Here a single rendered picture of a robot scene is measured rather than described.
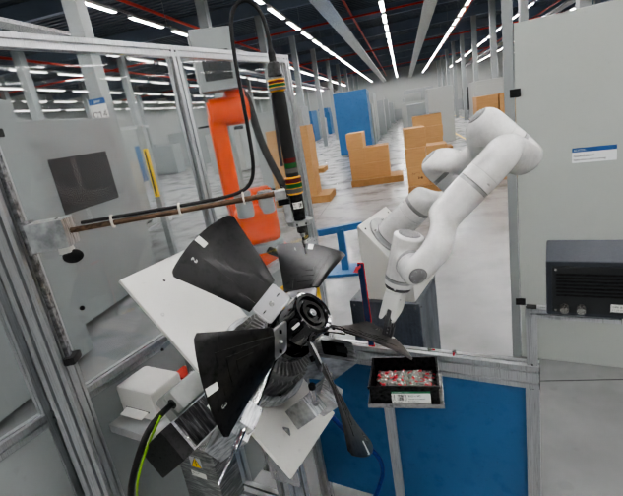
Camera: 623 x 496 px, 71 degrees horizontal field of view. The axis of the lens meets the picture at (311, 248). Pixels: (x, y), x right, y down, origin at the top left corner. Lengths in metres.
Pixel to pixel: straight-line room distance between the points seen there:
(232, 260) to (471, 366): 0.88
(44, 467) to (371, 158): 9.53
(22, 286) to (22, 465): 0.54
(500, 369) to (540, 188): 1.48
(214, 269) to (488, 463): 1.21
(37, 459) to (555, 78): 2.75
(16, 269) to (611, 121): 2.63
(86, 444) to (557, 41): 2.67
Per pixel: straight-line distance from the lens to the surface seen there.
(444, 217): 1.18
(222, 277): 1.14
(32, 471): 1.60
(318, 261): 1.34
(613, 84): 2.77
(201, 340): 0.92
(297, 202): 1.13
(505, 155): 1.21
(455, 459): 1.87
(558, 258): 1.35
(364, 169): 10.47
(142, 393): 1.53
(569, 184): 2.81
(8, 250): 1.28
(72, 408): 1.43
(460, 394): 1.68
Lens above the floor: 1.69
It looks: 16 degrees down
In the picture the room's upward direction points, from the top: 10 degrees counter-clockwise
